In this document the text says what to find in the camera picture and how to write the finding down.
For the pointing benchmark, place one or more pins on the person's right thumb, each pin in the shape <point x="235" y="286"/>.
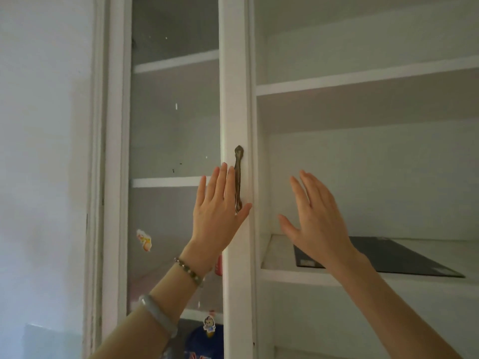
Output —
<point x="287" y="227"/>

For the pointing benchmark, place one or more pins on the blue cap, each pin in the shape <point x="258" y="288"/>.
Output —
<point x="204" y="345"/>

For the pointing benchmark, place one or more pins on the person's left little finger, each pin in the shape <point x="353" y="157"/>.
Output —
<point x="200" y="194"/>

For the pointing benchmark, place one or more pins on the person's left hand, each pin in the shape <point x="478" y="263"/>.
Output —
<point x="217" y="220"/>

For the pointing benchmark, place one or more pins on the red item behind glass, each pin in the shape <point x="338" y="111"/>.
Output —
<point x="219" y="266"/>

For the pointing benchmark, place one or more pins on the person's left thumb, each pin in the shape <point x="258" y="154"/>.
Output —
<point x="244" y="214"/>

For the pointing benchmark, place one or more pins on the blue yellow cartoon sticker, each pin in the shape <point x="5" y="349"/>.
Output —
<point x="208" y="324"/>

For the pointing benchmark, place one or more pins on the person's left forearm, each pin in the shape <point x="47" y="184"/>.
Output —
<point x="149" y="314"/>

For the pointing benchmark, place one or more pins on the person's left middle finger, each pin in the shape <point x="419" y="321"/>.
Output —
<point x="222" y="183"/>

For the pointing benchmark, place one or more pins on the dark flat board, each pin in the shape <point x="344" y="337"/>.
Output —
<point x="393" y="257"/>

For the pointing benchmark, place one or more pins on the white wall cabinet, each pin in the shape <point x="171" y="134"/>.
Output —
<point x="374" y="76"/>

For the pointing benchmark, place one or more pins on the pale jade bangle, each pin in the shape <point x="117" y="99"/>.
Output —
<point x="161" y="314"/>

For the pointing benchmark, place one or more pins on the orange cartoon sticker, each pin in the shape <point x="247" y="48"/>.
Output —
<point x="144" y="241"/>

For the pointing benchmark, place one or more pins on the person's right forearm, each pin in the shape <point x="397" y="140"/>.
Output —
<point x="385" y="314"/>

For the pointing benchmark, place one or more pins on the person's right middle finger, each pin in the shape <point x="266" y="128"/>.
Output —
<point x="312" y="188"/>

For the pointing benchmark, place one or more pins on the white glass cabinet door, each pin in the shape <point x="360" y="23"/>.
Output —
<point x="234" y="89"/>

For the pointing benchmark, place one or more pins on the person's right hand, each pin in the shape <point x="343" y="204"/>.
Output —
<point x="320" y="228"/>

